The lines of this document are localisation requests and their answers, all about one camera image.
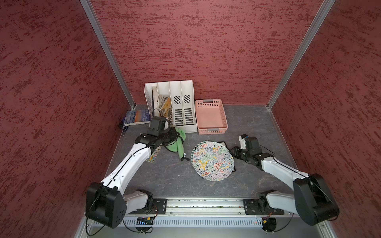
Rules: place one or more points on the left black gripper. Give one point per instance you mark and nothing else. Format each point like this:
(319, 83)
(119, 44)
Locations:
(174, 135)

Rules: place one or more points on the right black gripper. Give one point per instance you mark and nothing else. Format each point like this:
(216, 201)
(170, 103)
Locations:
(235, 152)

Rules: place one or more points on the green microfiber cloth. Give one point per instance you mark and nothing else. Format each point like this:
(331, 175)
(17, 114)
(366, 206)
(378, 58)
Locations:
(177, 146)

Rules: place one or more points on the round colourful speckled plate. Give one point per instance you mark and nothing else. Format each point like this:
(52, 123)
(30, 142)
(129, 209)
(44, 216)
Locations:
(212, 161)

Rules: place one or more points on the square floral plate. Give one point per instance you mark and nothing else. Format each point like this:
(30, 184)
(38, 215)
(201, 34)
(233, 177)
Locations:
(224, 144)

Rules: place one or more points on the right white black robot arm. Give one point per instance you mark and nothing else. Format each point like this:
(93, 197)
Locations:
(311, 198)

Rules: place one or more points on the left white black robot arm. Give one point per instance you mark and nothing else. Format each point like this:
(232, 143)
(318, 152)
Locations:
(106, 202)

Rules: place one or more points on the orange comic book in rack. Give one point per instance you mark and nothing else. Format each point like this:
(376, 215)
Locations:
(165, 106)

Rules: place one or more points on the floral picture book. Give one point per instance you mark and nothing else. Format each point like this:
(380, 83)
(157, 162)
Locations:
(153, 156)

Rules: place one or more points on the white file organizer rack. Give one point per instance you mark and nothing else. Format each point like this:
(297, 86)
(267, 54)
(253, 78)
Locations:
(182, 98)

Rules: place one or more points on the blue book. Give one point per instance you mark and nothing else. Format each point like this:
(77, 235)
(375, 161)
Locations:
(137, 117)

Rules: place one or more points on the pink plastic basket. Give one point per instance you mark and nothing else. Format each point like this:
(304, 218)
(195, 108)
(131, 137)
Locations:
(210, 116)

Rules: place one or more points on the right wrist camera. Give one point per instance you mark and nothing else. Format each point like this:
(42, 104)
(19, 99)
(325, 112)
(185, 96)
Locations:
(242, 141)

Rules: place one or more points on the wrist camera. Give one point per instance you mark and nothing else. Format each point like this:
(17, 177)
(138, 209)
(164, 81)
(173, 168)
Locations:
(162, 123)
(242, 141)

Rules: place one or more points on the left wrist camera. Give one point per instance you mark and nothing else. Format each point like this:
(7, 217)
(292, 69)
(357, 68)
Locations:
(162, 123)

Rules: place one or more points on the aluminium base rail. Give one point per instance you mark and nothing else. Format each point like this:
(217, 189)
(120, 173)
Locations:
(206, 206)

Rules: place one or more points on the left aluminium corner post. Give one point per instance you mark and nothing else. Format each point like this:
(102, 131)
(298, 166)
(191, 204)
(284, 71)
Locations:
(93, 19)

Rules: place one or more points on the aluminium corner post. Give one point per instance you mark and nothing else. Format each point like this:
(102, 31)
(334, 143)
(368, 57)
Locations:
(314, 27)
(93, 19)

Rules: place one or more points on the right aluminium corner post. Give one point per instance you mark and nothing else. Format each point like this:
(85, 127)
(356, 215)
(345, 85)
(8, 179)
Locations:
(314, 27)

